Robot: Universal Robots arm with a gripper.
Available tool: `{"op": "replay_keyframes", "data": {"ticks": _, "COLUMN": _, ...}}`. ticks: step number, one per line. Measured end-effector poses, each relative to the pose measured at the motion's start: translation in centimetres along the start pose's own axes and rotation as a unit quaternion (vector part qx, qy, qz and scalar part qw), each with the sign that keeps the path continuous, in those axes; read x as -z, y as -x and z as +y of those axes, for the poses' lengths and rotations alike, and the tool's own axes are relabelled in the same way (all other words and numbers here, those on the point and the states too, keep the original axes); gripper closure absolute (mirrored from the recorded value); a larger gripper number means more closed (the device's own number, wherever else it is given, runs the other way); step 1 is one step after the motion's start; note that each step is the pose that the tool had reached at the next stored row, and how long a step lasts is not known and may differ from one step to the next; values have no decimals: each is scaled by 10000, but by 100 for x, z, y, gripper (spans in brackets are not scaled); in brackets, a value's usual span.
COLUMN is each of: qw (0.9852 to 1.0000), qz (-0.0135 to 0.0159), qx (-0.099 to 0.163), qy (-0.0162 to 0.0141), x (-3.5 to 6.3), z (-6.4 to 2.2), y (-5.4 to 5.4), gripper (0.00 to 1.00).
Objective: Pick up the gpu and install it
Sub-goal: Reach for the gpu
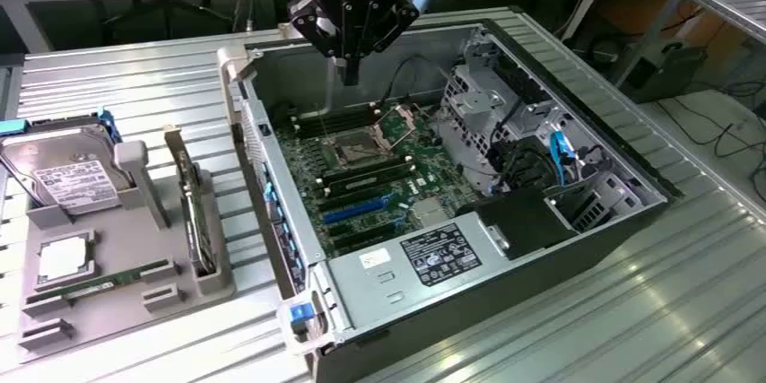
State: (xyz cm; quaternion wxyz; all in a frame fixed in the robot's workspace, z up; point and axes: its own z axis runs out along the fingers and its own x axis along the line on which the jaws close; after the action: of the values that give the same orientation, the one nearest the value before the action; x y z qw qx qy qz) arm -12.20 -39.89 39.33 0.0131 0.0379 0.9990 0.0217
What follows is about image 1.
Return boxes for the black graphics card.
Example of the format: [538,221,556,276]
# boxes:
[161,126,217,277]

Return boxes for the black RAM slot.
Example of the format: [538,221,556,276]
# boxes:
[291,109,385,139]

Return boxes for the metal socket cover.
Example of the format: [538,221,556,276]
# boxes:
[371,104,421,154]

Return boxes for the silver disk bay cage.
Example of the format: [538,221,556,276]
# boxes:
[438,63,564,187]

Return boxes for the CPU socket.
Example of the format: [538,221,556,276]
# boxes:
[324,131,377,165]

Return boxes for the green motherboard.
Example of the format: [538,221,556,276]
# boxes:
[272,102,480,259]

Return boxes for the dark RAM stick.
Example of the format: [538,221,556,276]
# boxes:
[321,166,415,194]

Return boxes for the silver chipset heatsink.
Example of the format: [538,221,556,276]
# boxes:
[409,201,451,228]

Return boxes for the black expansion slot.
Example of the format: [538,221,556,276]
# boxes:
[331,220,403,250]

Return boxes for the black fan shroud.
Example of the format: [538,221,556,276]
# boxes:
[456,187,583,261]

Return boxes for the silver hard disk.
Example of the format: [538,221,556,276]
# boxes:
[0,125,136,216]

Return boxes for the small silver disk bay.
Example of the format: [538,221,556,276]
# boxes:
[546,170,648,232]

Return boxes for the blue disk caddy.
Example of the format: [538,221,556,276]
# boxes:
[0,106,125,144]

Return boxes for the metal slat side table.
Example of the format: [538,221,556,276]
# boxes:
[615,0,766,89]

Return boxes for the silver power supply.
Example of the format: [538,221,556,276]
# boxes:
[325,212,523,331]

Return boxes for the black open PC case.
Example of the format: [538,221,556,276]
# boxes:
[215,17,687,383]

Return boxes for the blue case latch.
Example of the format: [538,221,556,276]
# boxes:
[287,304,316,326]

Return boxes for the silver CPU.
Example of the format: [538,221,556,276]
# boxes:
[37,236,99,282]

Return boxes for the green RAM stick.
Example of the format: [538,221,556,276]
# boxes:
[29,261,169,306]

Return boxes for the grey parts rack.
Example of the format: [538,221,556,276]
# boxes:
[16,140,237,364]

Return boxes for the thin black wire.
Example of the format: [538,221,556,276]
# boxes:
[380,56,448,103]

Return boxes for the black wire bundle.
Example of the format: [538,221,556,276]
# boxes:
[486,135,552,192]

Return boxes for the blue wire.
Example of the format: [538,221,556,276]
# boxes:
[546,129,576,189]

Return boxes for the black box with handle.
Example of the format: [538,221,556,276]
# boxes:
[620,40,708,105]

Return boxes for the black floor cables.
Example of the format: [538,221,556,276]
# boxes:
[655,81,766,147]

